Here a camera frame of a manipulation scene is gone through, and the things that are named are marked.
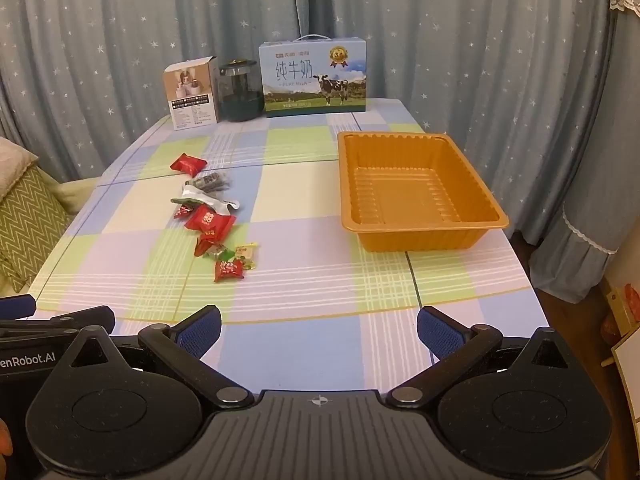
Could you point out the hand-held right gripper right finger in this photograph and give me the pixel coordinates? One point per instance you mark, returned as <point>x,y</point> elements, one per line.
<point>439,332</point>

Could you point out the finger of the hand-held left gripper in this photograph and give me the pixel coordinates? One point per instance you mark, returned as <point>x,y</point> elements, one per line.
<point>17,306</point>
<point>85,317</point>

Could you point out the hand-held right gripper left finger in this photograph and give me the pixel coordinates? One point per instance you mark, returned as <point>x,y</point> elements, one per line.
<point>200,332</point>

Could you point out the small green candy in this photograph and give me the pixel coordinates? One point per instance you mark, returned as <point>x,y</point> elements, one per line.
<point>220,252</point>

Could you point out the yellow candy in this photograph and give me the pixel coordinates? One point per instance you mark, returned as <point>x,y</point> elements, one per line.
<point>247,255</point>

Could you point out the red packet with white symbol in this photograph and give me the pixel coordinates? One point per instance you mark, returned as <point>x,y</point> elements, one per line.
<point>210,220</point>

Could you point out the white green snack packet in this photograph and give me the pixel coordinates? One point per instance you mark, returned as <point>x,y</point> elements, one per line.
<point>200,195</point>

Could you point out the dark grey snack packet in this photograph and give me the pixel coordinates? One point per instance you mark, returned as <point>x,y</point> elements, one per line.
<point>209,182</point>

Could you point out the plain red snack packet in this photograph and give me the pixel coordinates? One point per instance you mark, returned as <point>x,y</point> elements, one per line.
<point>189,162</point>

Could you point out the orange plastic tray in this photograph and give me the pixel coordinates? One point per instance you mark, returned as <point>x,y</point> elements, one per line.
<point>380,160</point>

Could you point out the person's left hand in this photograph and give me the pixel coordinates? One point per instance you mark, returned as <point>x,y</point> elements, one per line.
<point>5,440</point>

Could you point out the green zigzag cushion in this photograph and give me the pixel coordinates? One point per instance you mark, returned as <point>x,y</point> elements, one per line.
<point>30,225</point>

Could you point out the checked tablecloth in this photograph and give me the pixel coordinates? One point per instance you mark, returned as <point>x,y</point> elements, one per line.
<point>300,270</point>

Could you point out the pale green bedding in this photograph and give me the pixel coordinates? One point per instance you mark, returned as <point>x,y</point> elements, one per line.
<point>80,195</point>

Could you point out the beige quilted cushion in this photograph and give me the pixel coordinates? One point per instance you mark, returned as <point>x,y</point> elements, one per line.
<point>12,162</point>

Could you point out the yellow box with red print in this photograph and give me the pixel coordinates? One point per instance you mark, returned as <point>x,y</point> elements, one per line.
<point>625,307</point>

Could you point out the white wooden-edged cabinet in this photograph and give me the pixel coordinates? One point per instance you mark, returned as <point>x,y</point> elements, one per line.
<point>631,370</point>

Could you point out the blue lace-trimmed cover cloth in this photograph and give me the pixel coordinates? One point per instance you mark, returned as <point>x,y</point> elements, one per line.
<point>590,185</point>

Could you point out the small white product box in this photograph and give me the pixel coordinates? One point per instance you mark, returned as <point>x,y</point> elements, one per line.
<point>192,95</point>

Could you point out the dark green glass jar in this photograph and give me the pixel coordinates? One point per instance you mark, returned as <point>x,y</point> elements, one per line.
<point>241,95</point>

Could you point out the blue milk carton box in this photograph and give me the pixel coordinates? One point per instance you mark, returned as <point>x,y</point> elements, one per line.
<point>310,80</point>

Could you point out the blue star-print curtain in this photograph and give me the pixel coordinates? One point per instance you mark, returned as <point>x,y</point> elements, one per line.
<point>125,35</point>

